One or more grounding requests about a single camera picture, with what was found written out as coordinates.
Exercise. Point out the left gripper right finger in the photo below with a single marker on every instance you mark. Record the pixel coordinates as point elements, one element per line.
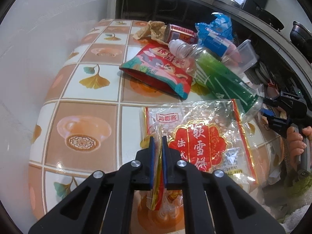
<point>213,202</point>

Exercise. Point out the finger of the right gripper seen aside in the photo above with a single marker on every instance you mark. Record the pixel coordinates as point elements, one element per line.
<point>267,113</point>

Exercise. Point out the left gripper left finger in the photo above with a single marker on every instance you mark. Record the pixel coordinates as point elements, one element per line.
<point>103,202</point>

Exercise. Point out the clear red snack wrapper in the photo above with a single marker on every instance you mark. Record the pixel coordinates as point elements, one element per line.
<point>210,135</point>

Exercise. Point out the red milk drink can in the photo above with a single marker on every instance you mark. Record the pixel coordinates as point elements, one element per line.
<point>174,32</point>

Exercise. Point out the brown paper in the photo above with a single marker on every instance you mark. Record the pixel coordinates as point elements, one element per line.
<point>154,29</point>

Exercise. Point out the person's right hand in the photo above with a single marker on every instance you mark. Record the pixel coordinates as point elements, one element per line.
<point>296,145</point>

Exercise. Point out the green plastic bottle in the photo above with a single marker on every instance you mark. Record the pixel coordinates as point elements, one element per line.
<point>208,71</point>

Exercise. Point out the white fluffy towel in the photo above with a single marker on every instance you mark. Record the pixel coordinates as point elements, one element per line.
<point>287,206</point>

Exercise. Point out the clear plastic food container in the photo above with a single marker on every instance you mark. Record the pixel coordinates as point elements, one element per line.
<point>241,59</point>

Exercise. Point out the blue white carton box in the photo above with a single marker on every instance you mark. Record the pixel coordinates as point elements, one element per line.
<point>219,45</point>

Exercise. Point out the blue plastic bag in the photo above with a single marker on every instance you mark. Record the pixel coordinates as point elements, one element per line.
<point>221,27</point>

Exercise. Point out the patterned tile tablecloth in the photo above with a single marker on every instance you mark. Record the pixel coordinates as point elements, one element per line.
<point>91,121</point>

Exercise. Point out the black wok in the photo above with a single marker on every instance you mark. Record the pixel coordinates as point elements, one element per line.
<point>268,18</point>

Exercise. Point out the red cartoon snack bag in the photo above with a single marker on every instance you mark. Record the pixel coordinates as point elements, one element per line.
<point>157,67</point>

